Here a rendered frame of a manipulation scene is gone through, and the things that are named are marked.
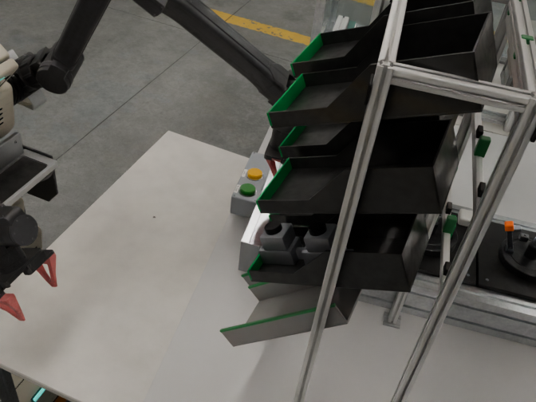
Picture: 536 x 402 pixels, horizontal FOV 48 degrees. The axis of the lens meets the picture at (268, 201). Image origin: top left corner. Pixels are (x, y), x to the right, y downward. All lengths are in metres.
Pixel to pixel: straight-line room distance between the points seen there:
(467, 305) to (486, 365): 0.14
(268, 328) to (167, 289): 0.41
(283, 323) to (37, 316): 0.60
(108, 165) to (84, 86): 0.79
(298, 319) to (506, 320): 0.60
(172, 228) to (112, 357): 0.41
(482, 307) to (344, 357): 0.34
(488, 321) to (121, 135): 2.40
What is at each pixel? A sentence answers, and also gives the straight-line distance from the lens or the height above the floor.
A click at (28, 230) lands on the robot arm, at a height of 1.19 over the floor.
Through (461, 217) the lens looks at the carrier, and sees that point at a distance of 1.62.
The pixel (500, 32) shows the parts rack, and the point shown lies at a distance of 1.05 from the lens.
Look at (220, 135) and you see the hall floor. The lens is 3.44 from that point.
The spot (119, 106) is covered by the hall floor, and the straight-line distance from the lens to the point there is 3.67.
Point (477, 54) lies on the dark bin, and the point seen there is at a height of 1.68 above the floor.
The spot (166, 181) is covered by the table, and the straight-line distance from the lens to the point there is 1.76.
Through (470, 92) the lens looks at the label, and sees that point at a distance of 0.72.
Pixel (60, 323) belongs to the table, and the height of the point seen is 0.86.
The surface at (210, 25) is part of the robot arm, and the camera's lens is 1.25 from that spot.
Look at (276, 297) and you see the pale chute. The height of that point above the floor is 1.03.
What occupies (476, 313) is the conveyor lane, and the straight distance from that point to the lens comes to 1.50.
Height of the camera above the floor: 1.98
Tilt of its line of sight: 41 degrees down
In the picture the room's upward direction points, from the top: 8 degrees clockwise
